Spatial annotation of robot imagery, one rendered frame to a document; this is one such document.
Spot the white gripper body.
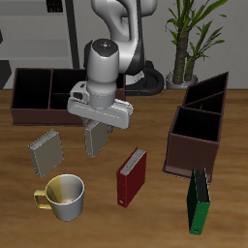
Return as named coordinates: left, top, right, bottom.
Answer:
left=66, top=96, right=135, bottom=131

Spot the tan yellow book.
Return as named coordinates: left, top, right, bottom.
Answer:
left=28, top=129, right=65, bottom=179
left=83, top=119, right=110, bottom=160

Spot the red book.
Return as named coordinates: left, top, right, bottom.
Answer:
left=116, top=146, right=148, bottom=209

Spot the dark brown desk caddy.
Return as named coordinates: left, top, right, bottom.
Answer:
left=162, top=71, right=230, bottom=185
left=10, top=67, right=127, bottom=127

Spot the green book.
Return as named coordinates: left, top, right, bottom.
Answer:
left=186, top=167, right=212, bottom=236

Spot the white and yellow mug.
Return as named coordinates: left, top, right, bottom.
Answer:
left=32, top=173, right=86, bottom=223

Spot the green pot plant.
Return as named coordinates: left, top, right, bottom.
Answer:
left=164, top=0, right=231, bottom=91

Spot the flat black base plate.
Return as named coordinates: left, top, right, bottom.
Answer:
left=123, top=60, right=166, bottom=97

